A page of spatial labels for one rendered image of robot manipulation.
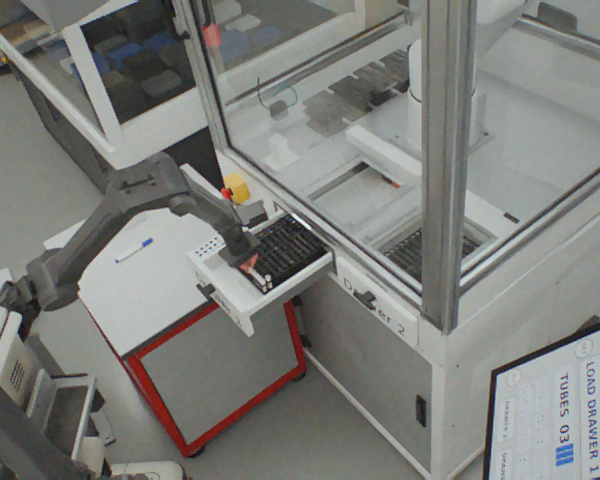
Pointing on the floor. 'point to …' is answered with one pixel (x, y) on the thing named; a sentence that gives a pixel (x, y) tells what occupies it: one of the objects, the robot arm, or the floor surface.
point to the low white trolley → (183, 330)
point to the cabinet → (386, 378)
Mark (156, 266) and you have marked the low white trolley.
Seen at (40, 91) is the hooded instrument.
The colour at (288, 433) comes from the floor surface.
